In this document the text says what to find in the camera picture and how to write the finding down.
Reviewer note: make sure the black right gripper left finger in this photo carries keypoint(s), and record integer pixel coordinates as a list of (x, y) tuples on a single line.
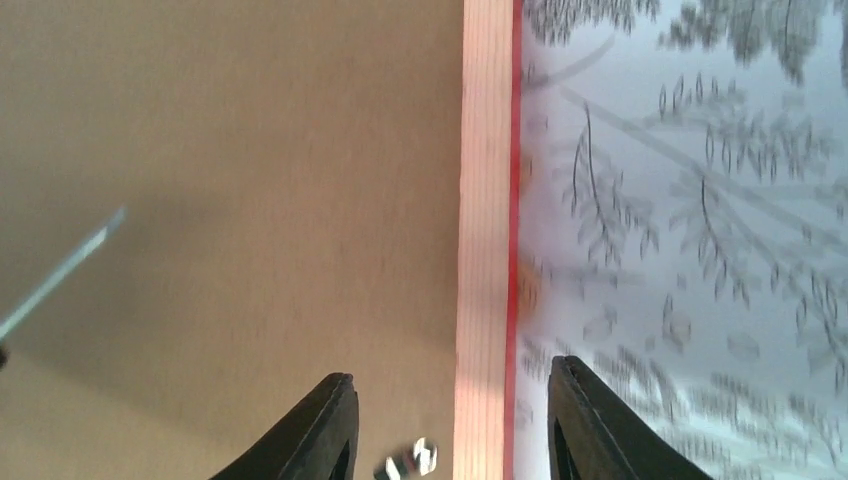
[(316, 440)]

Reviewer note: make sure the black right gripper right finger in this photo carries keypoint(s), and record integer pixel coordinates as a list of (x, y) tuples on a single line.
[(594, 435)]

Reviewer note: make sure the red wooden picture frame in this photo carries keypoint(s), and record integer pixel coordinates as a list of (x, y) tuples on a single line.
[(309, 187)]

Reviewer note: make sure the yellow handled screwdriver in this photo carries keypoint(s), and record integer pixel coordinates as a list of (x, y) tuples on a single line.
[(57, 275)]

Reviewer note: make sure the floral patterned table mat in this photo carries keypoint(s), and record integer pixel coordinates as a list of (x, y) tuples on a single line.
[(683, 225)]

